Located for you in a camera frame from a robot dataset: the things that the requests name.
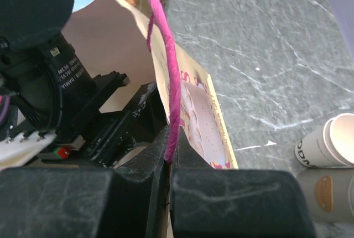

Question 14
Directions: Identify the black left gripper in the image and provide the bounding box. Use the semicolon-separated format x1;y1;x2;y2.
55;70;166;167

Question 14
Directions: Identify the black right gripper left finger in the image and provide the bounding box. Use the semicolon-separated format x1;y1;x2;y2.
1;127;169;237

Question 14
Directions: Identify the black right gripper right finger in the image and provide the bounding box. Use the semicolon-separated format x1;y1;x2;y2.
169;131;316;237

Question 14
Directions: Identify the pink white paper bag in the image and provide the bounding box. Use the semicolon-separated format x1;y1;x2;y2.
63;0;238;169

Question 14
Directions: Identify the grey straw holder cup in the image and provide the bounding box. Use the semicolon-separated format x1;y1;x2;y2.
296;168;353;225

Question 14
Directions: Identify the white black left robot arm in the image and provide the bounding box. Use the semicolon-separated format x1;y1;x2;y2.
1;0;166;169

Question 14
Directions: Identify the stack of white paper cups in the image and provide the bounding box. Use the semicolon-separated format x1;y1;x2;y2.
294;113;353;168

